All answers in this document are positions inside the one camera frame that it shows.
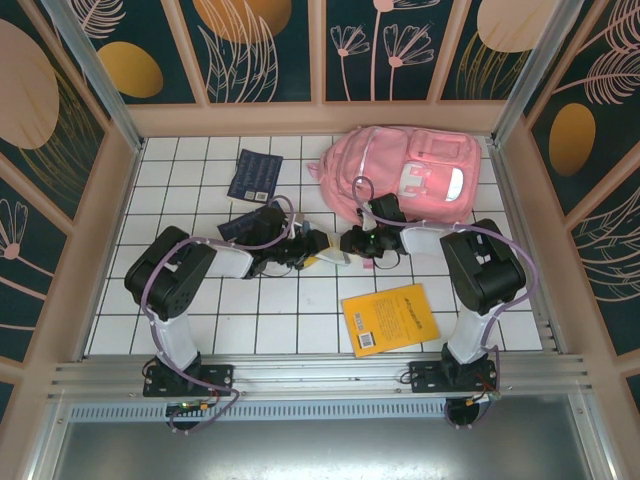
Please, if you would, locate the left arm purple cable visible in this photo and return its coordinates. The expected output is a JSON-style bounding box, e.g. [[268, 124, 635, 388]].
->
[[141, 195, 296, 434]]

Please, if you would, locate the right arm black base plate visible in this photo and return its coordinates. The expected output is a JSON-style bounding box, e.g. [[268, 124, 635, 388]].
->
[[408, 359, 501, 397]]

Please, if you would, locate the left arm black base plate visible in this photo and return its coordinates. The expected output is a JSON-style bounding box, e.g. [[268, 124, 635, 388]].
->
[[143, 363, 235, 399]]

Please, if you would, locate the navy blue book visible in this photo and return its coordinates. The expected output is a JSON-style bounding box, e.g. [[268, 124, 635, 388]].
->
[[218, 207, 266, 241], [227, 148, 284, 205]]

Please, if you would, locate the aluminium corner post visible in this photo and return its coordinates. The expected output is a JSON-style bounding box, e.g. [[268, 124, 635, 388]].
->
[[492, 0, 586, 146], [39, 0, 147, 152]]

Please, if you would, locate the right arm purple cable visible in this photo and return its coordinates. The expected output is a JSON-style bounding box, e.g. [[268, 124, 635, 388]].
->
[[352, 175, 539, 431]]

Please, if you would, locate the small circuit board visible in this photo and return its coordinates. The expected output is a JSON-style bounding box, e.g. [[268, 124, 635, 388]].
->
[[164, 399, 214, 417]]

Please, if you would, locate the slotted grey cable duct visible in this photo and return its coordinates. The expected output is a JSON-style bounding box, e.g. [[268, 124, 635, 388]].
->
[[67, 402, 454, 422]]

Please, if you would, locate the yellow book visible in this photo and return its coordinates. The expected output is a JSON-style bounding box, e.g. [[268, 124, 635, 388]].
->
[[340, 282, 440, 359]]

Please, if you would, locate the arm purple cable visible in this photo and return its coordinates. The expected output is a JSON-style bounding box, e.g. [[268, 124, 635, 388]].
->
[[141, 195, 296, 434], [352, 175, 539, 431]]

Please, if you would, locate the pink backpack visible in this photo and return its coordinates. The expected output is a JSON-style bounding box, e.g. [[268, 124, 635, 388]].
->
[[306, 124, 484, 225]]

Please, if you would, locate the grey metal sheet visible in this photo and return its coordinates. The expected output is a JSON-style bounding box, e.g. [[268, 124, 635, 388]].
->
[[29, 394, 616, 480]]

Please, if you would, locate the aluminium mounting rail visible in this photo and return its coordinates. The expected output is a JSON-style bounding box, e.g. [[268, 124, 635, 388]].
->
[[47, 352, 594, 401]]

